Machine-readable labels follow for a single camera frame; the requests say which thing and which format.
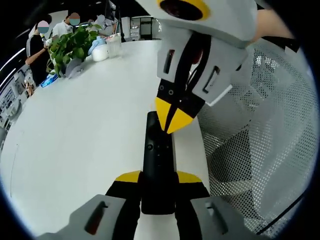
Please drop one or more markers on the white perforated mesh chair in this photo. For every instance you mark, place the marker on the white perforated mesh chair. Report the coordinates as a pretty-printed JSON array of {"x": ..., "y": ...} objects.
[{"x": 262, "y": 137}]

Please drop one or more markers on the black tripod stand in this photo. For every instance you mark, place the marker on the black tripod stand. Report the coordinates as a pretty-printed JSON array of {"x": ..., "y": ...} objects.
[{"x": 121, "y": 22}]

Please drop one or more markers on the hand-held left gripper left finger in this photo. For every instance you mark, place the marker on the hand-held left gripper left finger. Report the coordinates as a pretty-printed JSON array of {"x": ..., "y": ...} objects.
[{"x": 110, "y": 207}]

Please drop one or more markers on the clear glass cup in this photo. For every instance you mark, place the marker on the clear glass cup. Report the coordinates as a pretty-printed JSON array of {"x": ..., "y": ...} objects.
[{"x": 113, "y": 47}]

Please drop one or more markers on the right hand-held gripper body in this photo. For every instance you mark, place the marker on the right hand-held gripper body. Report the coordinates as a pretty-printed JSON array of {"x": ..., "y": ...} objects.
[{"x": 207, "y": 17}]

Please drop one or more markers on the grey plant pot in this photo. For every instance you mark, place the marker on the grey plant pot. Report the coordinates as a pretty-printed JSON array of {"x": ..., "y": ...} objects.
[{"x": 73, "y": 68}]

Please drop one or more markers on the person's right hand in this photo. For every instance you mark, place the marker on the person's right hand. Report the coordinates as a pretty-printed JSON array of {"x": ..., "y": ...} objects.
[{"x": 272, "y": 25}]

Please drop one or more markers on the black remote control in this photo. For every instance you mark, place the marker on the black remote control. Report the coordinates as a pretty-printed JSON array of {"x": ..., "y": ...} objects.
[{"x": 158, "y": 162}]

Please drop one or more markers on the light blue cloth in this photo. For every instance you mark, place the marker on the light blue cloth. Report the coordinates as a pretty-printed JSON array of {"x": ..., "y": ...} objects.
[{"x": 96, "y": 42}]

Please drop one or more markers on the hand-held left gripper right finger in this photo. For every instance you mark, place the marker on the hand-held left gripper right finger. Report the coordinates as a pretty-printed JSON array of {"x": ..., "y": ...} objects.
[{"x": 200, "y": 207}]

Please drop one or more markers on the green potted plant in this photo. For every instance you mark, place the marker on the green potted plant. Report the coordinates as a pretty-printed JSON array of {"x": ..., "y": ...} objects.
[{"x": 72, "y": 47}]

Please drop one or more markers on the white round container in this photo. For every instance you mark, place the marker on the white round container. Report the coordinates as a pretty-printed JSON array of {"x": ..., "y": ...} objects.
[{"x": 100, "y": 53}]

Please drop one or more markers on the blue tissue packet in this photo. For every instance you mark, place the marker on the blue tissue packet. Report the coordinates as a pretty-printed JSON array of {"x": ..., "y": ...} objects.
[{"x": 49, "y": 80}]

